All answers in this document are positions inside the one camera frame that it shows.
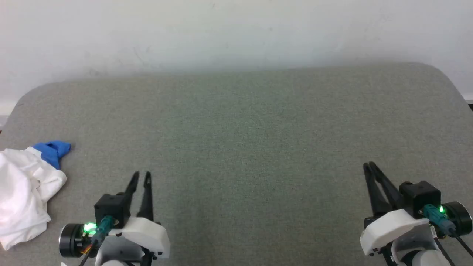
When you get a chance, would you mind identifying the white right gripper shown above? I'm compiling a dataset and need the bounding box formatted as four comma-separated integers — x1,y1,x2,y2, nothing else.
360,161,473,256

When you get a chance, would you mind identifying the black right camera cable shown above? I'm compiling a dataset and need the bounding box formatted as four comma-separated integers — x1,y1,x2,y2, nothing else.
421,204,473,266

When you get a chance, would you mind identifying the black camera cable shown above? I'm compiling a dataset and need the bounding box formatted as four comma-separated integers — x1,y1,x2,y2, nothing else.
421,204,473,266
78,216,116,266

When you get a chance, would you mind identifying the black left camera cable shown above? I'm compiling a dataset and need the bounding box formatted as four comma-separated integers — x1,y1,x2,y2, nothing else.
78,216,116,266

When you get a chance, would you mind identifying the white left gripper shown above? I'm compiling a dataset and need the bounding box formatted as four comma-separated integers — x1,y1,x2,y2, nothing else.
59,171,171,259

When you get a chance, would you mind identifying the white and blue shirt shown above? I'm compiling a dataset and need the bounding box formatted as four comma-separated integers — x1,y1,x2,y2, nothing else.
0,141,71,251

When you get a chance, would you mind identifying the grey-green fabric sofa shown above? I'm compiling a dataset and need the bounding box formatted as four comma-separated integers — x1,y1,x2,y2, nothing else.
0,62,473,266

